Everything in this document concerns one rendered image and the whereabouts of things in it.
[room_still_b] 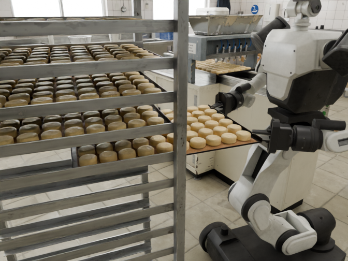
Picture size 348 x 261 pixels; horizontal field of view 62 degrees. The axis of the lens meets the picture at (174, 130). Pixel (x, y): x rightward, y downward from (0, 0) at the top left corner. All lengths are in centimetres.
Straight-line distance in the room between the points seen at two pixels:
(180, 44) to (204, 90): 148
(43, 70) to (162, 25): 30
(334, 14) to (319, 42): 501
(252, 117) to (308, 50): 103
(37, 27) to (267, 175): 102
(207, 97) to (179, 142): 145
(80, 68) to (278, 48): 76
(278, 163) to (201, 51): 110
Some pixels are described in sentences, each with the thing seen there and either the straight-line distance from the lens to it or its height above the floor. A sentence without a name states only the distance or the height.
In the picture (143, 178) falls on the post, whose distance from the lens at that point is 137.
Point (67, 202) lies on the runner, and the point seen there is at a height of 88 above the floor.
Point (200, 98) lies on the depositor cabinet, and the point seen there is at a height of 74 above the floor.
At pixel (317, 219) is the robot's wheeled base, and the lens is 175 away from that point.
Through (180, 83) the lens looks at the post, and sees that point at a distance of 75.
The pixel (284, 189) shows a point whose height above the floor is 26.
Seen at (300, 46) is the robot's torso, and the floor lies 124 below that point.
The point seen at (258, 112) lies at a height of 72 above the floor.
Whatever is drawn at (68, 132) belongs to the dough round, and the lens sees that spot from 80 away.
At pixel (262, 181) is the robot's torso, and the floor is 68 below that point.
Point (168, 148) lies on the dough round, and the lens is 87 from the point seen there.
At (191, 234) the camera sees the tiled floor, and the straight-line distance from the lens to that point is 202.
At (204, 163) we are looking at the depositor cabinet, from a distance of 245.
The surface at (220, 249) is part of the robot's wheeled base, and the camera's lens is 167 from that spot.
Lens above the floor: 136
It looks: 23 degrees down
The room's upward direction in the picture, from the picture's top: straight up
